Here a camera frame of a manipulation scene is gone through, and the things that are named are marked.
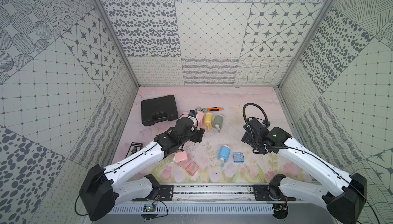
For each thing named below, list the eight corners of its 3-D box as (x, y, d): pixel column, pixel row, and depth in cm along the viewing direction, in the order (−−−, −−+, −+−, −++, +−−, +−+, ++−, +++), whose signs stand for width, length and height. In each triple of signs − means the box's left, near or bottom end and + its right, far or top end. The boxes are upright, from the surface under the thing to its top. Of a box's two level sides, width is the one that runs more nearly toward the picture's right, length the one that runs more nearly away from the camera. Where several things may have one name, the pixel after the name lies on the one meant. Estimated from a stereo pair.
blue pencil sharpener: (218, 167, 83) (220, 163, 78) (217, 149, 90) (218, 144, 84) (230, 167, 83) (232, 163, 78) (228, 149, 90) (229, 144, 84)
